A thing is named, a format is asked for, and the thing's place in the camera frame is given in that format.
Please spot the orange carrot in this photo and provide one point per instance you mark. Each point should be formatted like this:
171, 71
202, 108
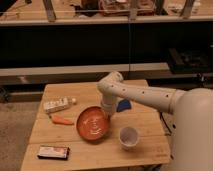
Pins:
60, 120

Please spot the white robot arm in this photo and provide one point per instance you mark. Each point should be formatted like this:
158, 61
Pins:
192, 148

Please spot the white paper cup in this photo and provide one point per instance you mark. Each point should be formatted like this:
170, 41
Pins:
128, 138

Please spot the orange ceramic bowl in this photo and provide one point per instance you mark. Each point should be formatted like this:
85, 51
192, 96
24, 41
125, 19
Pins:
92, 124

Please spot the thin vertical pole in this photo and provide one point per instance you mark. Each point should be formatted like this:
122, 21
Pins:
129, 48

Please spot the black rectangular box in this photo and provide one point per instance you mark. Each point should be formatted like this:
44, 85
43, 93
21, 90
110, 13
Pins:
53, 152

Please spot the blue sponge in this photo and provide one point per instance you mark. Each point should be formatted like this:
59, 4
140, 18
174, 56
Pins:
123, 105

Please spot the white tube with cap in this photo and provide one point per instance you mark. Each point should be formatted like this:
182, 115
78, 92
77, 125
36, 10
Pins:
58, 104

